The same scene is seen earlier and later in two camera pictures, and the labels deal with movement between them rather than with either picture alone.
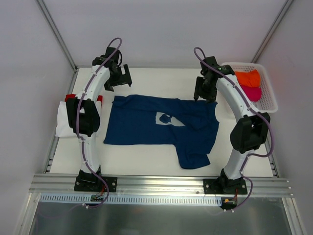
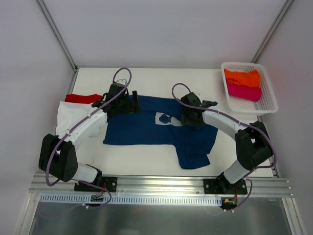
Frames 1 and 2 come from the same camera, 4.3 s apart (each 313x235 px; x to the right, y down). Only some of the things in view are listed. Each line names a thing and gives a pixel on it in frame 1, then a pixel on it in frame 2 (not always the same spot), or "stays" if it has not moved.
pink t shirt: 253,94 stays
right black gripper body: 203,89 → 204,105
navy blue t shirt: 131,120 stays
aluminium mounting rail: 52,184 stays
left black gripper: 121,79 → 130,104
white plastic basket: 268,103 stays
